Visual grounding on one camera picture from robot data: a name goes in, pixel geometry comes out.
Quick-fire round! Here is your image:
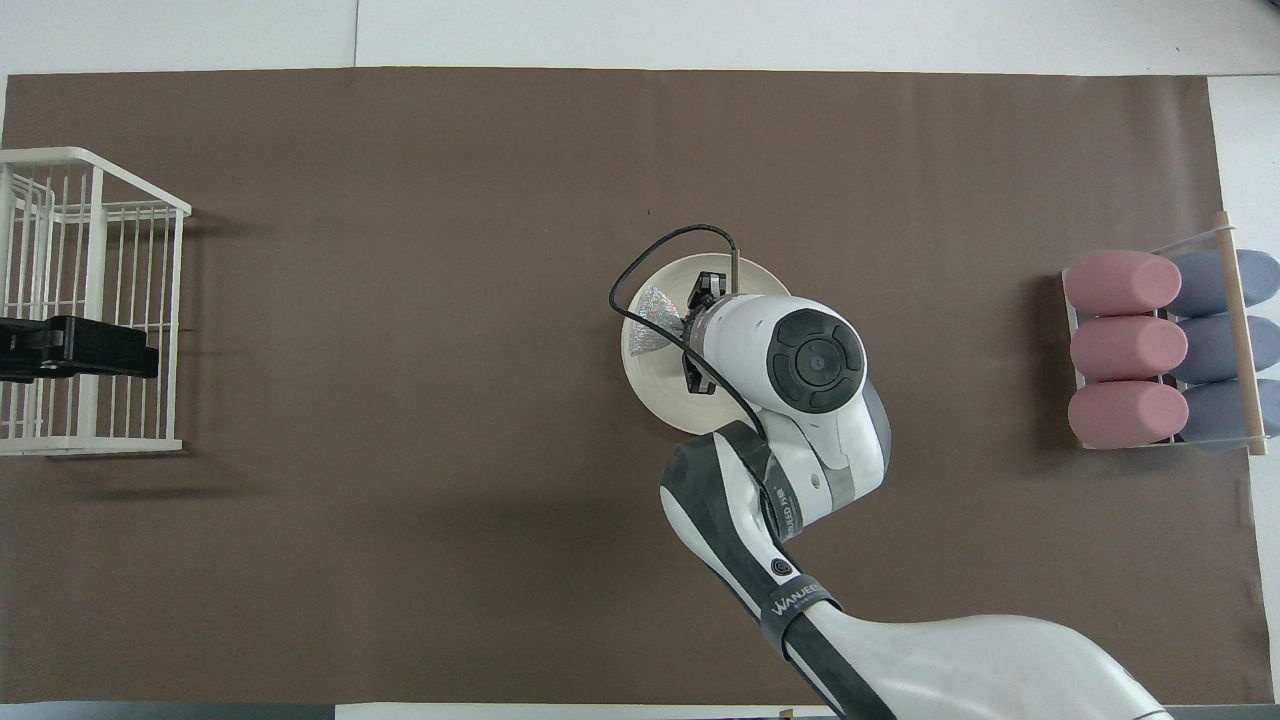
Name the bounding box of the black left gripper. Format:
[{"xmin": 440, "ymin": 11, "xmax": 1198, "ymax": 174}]
[{"xmin": 0, "ymin": 316, "xmax": 159, "ymax": 384}]

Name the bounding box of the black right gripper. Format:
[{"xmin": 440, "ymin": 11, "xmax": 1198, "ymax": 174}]
[{"xmin": 683, "ymin": 271, "xmax": 731, "ymax": 397}]

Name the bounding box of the silver mesh sponge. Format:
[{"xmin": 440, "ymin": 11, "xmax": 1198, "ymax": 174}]
[{"xmin": 627, "ymin": 285, "xmax": 689, "ymax": 357}]

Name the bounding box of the cream round plate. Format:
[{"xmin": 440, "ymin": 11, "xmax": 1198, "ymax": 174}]
[{"xmin": 620, "ymin": 253, "xmax": 796, "ymax": 437}]

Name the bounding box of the brown table mat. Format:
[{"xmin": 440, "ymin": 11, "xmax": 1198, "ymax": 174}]
[{"xmin": 0, "ymin": 67, "xmax": 1273, "ymax": 706}]

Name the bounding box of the pink plastic cup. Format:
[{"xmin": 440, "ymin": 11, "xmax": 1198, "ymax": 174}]
[
  {"xmin": 1067, "ymin": 381, "xmax": 1190, "ymax": 449},
  {"xmin": 1064, "ymin": 250, "xmax": 1183, "ymax": 317},
  {"xmin": 1070, "ymin": 316, "xmax": 1189, "ymax": 383}
]

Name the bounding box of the blue plastic cup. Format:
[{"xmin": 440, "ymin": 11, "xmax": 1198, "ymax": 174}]
[
  {"xmin": 1170, "ymin": 378, "xmax": 1280, "ymax": 451},
  {"xmin": 1165, "ymin": 315, "xmax": 1280, "ymax": 384},
  {"xmin": 1168, "ymin": 250, "xmax": 1280, "ymax": 319}
]

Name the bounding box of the cup rack with wooden rod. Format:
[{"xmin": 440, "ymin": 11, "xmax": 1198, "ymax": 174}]
[{"xmin": 1062, "ymin": 210, "xmax": 1280, "ymax": 457}]

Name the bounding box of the white wire dish rack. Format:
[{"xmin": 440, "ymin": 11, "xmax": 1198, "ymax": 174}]
[{"xmin": 0, "ymin": 147, "xmax": 192, "ymax": 457}]

